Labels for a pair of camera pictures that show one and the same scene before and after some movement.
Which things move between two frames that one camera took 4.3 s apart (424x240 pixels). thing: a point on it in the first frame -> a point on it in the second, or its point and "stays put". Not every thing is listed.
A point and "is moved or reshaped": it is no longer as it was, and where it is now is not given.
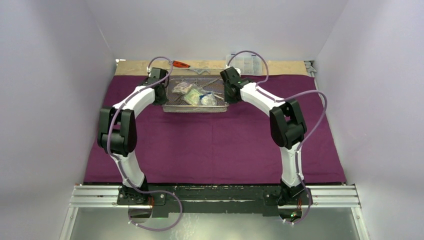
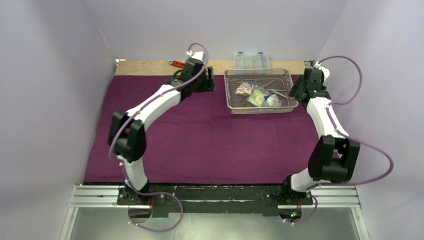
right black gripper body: x=230 y=94 -> x=297 y=91
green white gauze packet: x=193 y=98 is moved or reshaped
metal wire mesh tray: x=195 y=90 -> x=258 y=91
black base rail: x=215 y=200 stays put
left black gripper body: x=162 y=100 -> x=201 y=85
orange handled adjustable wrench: x=180 y=64 stays put
